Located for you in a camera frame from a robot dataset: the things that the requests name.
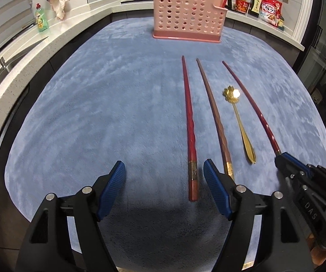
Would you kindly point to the pink perforated utensil holder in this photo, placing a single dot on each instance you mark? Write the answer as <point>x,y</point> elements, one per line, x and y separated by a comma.
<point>188,14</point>

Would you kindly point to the steel sink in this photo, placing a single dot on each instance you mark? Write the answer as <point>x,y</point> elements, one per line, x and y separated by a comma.
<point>18,59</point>

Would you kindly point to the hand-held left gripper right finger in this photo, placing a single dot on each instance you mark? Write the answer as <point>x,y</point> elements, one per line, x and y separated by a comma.
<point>216,189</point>

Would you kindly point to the window blinds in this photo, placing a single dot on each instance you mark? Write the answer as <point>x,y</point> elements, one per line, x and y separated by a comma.
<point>7,14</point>

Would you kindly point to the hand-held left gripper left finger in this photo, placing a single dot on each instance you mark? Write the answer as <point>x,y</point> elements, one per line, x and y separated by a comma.
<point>110,189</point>

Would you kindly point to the brown chopstick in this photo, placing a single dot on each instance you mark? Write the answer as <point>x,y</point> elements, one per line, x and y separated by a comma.
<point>213,110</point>

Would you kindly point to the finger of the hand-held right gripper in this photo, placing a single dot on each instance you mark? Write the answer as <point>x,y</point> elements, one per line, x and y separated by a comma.
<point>287,168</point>
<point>297,163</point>

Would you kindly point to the green dish soap bottle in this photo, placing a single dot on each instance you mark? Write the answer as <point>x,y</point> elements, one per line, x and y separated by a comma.
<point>41,19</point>

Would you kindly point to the dark soy sauce bottle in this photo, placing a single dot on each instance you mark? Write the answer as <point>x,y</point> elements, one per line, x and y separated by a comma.
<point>255,4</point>

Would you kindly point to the red and white cereal bag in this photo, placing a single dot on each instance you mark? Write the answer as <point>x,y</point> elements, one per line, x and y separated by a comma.
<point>271,10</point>

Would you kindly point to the red snack packet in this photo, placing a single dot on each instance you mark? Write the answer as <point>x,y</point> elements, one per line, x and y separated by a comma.
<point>242,5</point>

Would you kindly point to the gold flower spoon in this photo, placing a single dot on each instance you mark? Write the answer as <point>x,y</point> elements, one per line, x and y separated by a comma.
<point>240,119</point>

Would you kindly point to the dark red chopstick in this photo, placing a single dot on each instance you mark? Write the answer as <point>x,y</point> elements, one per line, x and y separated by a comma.
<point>189,124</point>
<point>253,102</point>

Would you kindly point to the blue plush blanket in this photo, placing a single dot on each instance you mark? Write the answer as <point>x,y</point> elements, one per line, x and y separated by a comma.
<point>109,104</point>

